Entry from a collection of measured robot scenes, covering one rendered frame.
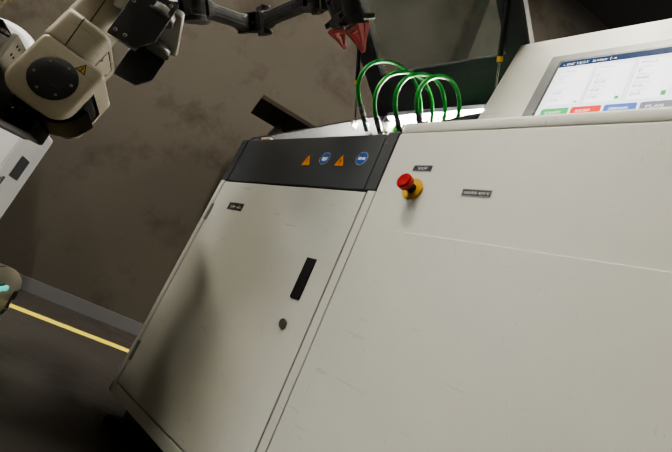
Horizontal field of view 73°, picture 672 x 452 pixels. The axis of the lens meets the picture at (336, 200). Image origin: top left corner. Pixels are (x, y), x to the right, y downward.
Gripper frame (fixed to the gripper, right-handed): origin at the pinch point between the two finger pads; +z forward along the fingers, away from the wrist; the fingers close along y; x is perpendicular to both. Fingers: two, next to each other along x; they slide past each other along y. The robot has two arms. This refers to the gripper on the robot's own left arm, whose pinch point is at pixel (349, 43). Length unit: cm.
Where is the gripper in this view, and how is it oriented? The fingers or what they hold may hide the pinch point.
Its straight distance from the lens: 157.3
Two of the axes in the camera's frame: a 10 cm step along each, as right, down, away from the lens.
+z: 3.3, 9.4, -0.3
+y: -6.4, 2.4, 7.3
